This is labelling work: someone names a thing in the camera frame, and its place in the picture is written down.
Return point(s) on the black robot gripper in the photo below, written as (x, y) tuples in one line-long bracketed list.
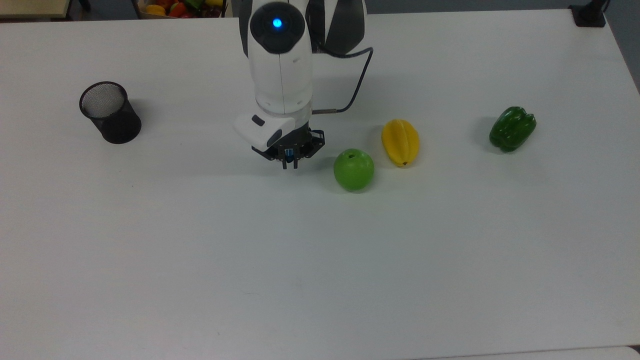
[(306, 142)]

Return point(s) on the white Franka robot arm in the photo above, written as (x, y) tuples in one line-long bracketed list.
[(280, 70)]

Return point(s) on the black mesh pen holder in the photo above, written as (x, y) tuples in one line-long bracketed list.
[(116, 120)]

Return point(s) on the green apple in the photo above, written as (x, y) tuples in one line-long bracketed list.
[(354, 170)]

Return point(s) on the yellow starfruit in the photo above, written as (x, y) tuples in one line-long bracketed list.
[(400, 142)]

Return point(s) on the box of assorted toy fruit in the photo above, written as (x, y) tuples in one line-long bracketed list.
[(180, 8)]

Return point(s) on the green bell pepper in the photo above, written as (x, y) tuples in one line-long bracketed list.
[(512, 128)]

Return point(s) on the light wooden side table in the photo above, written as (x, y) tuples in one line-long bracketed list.
[(32, 7)]

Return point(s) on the black table clamp mount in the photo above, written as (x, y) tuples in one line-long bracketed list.
[(589, 15)]

